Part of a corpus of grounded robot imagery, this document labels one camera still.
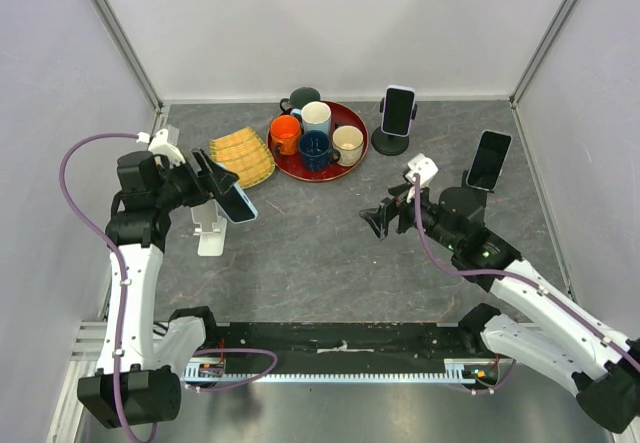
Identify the woven bamboo tray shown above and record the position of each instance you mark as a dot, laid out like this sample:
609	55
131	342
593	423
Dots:
245	153

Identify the dark grey mug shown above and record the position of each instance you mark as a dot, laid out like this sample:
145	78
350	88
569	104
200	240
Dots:
299	98

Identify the orange mug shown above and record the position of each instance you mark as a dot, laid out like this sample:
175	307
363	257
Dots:
285	132

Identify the light blue mug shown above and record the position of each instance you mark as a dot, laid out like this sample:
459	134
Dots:
314	116

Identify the clear cased black phone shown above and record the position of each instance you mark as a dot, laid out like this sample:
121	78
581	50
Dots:
489	159

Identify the grey slotted cable duct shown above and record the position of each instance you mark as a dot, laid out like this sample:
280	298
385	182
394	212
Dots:
200	374

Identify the black block phone stand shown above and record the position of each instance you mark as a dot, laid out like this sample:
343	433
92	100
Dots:
464	184

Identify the aluminium frame post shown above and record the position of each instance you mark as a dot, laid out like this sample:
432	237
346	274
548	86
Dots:
559	20
123	44

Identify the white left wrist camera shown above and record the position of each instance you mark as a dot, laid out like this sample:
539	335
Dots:
165	143

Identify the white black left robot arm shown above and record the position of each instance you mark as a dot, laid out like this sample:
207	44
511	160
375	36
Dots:
137	378

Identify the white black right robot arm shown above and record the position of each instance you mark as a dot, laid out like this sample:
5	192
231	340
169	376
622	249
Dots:
596	364

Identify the light blue cased phone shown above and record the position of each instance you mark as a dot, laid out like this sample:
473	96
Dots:
246	212

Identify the dark blue mug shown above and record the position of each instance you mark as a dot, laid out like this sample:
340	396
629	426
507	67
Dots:
317	151

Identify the red round tray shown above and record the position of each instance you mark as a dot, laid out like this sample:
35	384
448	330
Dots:
342	116

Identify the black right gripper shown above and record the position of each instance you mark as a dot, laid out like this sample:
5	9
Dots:
377	217

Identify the right aluminium frame post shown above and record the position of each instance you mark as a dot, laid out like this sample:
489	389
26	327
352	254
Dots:
559	20

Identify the black round-base phone stand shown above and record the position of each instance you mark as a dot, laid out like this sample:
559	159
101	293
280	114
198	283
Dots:
386	144

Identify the white phone stand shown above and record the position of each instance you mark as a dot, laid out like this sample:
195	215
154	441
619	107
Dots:
210	228

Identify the cream dimpled mug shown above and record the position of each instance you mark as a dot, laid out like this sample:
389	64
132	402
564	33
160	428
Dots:
349	142

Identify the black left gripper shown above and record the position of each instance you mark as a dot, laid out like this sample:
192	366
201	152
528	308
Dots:
221	177

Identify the left aluminium frame post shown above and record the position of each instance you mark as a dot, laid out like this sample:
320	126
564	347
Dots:
123	44

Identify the lavender cased phone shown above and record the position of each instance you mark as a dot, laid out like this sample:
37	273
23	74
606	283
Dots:
398	110

